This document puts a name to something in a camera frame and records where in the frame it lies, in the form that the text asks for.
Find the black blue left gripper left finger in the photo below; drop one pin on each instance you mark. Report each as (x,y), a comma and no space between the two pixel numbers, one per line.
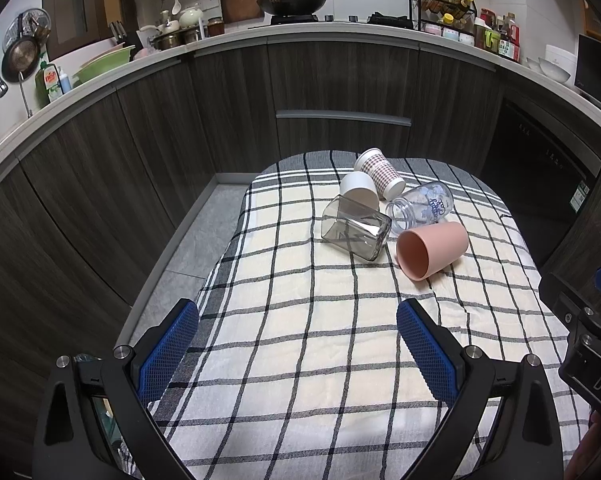
(94,421)

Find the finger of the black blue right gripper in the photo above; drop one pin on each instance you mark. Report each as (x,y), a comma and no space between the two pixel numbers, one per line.
(524,441)

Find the smoky grey square glass cup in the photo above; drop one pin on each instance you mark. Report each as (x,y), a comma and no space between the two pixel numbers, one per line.
(355,228)

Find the pink plastic cup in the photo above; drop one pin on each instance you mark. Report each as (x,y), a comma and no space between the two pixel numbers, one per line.
(426,250)

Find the brown patterned paper cup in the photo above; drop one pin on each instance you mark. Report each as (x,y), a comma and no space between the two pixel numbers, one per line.
(388,182)

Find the white plastic cup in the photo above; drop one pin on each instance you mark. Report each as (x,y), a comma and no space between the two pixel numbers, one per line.
(360,187)

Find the person's hand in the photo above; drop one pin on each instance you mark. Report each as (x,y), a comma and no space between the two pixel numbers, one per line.
(586,460)

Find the clear glass with blue print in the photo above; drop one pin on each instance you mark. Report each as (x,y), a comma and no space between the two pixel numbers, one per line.
(421,206)

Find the white bowls stack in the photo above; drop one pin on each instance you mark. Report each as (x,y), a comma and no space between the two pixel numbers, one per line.
(548,69)

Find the black white checkered cloth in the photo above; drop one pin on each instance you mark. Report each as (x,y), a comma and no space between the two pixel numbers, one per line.
(297,369)

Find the black spice rack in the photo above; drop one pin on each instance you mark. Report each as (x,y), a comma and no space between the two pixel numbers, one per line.
(457,14)

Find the green dish soap bottle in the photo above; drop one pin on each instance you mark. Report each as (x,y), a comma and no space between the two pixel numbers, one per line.
(48,86)

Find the green basin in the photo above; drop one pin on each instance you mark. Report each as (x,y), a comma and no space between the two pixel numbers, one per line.
(105,62)

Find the hanging frying pan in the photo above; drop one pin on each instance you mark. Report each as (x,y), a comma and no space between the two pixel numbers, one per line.
(21,49)

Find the white teapot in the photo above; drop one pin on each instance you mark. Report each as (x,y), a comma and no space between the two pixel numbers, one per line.
(191,16)

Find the metal drawer handle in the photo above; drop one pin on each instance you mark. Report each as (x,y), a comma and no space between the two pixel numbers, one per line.
(344,115)

